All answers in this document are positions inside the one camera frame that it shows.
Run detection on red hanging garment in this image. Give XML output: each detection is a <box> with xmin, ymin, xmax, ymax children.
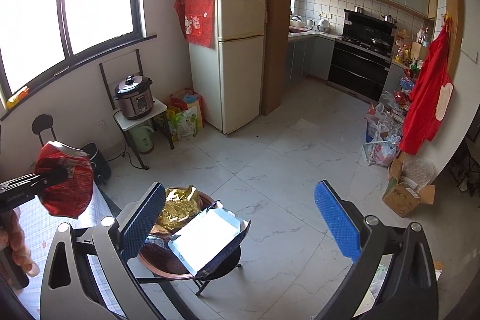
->
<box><xmin>399</xmin><ymin>23</ymin><xmax>452</xmax><ymax>155</ymax></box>

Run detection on brown gold snack bag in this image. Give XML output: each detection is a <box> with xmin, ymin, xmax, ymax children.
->
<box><xmin>151</xmin><ymin>185</ymin><xmax>201</xmax><ymax>235</ymax></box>

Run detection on blue and white carton box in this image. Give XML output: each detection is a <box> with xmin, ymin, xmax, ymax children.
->
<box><xmin>168</xmin><ymin>201</ymin><xmax>251</xmax><ymax>276</ymax></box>

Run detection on green shopping bag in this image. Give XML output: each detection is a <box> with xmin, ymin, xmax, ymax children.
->
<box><xmin>154</xmin><ymin>88</ymin><xmax>204</xmax><ymax>142</ymax></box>

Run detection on cream two-door refrigerator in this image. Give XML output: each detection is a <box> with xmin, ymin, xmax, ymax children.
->
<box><xmin>189</xmin><ymin>0</ymin><xmax>266</xmax><ymax>135</ymax></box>

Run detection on blue plaid tablecloth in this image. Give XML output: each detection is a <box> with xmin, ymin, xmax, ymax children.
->
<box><xmin>16</xmin><ymin>184</ymin><xmax>127</xmax><ymax>319</ymax></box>

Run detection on black folding stool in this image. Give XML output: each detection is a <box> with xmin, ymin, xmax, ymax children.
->
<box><xmin>137</xmin><ymin>244</ymin><xmax>242</xmax><ymax>296</ymax></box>

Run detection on red snack bag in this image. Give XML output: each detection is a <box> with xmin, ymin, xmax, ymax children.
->
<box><xmin>34</xmin><ymin>141</ymin><xmax>94</xmax><ymax>219</ymax></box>

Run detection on small white side table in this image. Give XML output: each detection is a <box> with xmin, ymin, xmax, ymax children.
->
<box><xmin>99</xmin><ymin>49</ymin><xmax>174</xmax><ymax>171</ymax></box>

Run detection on yellow orange item on sill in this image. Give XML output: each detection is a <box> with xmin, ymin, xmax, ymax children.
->
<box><xmin>6</xmin><ymin>85</ymin><xmax>29</xmax><ymax>110</ymax></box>

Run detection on dark framed window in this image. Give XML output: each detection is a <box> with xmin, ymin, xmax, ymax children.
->
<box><xmin>1</xmin><ymin>0</ymin><xmax>148</xmax><ymax>112</ymax></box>

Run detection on black kitchen stove unit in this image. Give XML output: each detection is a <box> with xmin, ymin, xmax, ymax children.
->
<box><xmin>327</xmin><ymin>10</ymin><xmax>396</xmax><ymax>101</ymax></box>

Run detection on red cloth fridge cover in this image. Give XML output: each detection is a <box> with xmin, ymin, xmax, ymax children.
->
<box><xmin>174</xmin><ymin>0</ymin><xmax>216</xmax><ymax>48</ymax></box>

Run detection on green thermos kettle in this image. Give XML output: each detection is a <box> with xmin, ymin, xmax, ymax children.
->
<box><xmin>128</xmin><ymin>125</ymin><xmax>155</xmax><ymax>154</ymax></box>

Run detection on open cardboard box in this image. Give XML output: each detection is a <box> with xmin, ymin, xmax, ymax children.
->
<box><xmin>382</xmin><ymin>155</ymin><xmax>435</xmax><ymax>218</ymax></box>

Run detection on plastic bags on floor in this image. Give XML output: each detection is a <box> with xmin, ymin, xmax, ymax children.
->
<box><xmin>363</xmin><ymin>91</ymin><xmax>406</xmax><ymax>167</ymax></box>

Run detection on brown plastic trash bucket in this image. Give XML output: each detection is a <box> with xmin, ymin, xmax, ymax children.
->
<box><xmin>139</xmin><ymin>186</ymin><xmax>234</xmax><ymax>280</ymax></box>

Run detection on black round stool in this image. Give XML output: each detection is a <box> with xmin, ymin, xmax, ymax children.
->
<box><xmin>32</xmin><ymin>114</ymin><xmax>58</xmax><ymax>146</ymax></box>

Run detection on electric pressure cooker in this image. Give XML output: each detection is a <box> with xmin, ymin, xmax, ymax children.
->
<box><xmin>114</xmin><ymin>75</ymin><xmax>154</xmax><ymax>119</ymax></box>

